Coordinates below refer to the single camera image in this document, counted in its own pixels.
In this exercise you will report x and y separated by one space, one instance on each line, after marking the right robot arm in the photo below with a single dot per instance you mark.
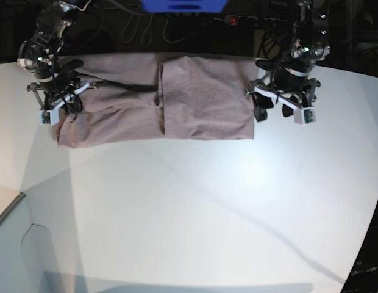
40 54

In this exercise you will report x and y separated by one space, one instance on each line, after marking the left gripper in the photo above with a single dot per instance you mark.
266 96

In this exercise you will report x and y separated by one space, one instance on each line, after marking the power strip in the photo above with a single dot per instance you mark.
251 21

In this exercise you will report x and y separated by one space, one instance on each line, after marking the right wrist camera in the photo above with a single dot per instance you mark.
49 117

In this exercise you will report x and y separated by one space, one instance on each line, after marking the blue box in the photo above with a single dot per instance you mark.
184 6

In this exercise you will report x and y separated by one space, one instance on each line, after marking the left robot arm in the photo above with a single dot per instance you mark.
287 76

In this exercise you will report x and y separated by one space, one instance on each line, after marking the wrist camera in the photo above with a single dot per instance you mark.
305 115
49 117

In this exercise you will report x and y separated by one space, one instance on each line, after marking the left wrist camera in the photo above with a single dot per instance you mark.
305 115

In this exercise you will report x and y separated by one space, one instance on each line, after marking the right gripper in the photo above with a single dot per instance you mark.
67 98

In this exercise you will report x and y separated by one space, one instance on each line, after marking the mauve t-shirt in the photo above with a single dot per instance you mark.
158 96

